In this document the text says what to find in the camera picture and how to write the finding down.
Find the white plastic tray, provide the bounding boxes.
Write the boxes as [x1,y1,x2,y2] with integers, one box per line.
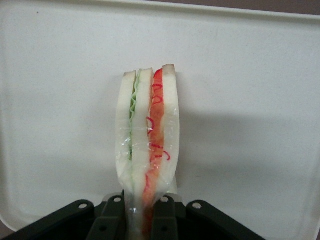
[0,0,320,240]

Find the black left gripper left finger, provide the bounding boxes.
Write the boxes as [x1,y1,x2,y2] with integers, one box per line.
[0,194,130,240]

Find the plastic-wrapped triangle sandwich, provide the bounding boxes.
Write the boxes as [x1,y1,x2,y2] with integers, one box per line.
[114,63,181,240]

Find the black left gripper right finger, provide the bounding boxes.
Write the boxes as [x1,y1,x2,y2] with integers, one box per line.
[151,195,266,240]

